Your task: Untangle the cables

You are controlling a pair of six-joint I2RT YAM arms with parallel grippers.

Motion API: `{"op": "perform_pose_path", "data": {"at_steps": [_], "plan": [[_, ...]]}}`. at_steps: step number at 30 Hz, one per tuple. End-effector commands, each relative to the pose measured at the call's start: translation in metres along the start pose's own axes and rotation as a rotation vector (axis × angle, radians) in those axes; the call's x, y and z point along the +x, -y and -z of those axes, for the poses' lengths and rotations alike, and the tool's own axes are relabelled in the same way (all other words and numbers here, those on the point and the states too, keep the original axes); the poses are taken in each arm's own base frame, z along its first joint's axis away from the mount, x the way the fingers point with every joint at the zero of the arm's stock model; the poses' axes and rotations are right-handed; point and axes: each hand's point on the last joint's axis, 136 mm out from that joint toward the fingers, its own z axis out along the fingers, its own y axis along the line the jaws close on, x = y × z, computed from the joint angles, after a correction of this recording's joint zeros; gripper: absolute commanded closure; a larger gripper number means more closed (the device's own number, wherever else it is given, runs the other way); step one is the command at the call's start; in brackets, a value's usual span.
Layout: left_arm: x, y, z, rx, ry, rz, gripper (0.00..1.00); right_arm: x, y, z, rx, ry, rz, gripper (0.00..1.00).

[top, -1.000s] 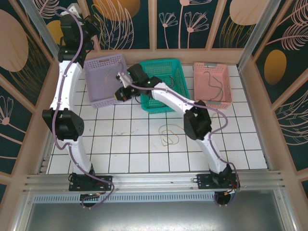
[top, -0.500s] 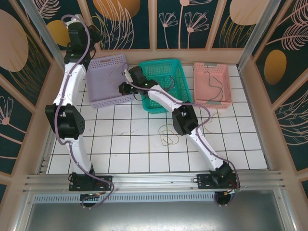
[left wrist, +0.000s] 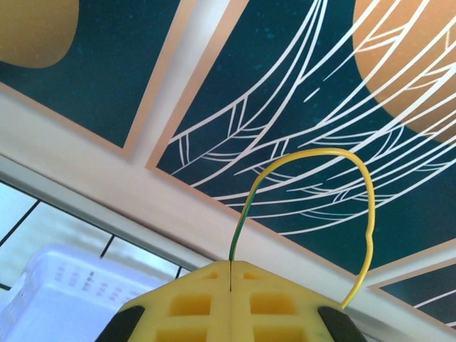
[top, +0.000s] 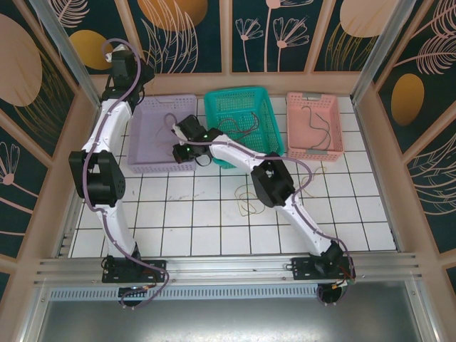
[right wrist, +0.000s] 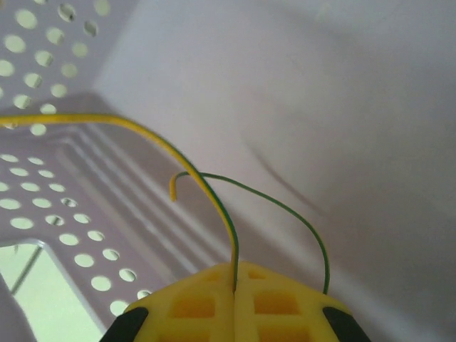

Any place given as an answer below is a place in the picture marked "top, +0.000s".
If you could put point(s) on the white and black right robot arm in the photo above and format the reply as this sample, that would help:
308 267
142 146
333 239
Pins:
235 153

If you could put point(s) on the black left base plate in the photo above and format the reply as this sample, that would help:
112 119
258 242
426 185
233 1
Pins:
156 270

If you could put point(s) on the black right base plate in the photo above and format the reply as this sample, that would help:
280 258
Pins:
303 269

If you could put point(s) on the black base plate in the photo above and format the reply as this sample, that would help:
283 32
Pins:
303 269
156 270

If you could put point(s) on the pink plastic basket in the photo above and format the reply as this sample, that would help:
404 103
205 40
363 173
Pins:
297 137

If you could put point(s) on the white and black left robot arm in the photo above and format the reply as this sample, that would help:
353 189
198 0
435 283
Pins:
110 135

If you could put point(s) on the teal plastic basket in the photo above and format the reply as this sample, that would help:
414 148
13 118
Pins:
249 103

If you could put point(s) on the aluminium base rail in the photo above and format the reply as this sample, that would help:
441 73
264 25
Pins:
228 267

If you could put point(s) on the grey metal sheet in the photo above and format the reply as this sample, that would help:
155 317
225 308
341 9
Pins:
228 320

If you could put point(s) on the purple plastic basket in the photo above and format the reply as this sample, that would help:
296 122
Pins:
149 149

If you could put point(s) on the aluminium frame post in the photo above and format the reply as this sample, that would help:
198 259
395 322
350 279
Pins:
70 53
376 53

